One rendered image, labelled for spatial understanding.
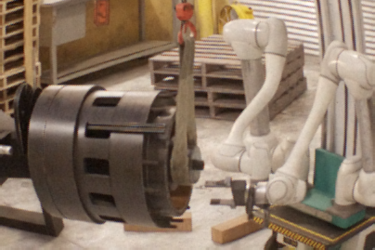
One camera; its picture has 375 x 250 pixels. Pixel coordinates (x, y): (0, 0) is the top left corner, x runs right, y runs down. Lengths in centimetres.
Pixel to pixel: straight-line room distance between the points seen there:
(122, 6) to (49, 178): 629
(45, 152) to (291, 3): 618
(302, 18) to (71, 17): 283
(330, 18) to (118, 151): 130
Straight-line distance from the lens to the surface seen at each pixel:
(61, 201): 262
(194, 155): 261
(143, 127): 246
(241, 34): 322
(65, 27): 729
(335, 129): 339
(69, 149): 252
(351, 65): 263
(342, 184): 305
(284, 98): 643
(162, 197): 251
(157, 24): 923
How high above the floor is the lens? 174
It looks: 15 degrees down
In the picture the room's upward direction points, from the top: 3 degrees counter-clockwise
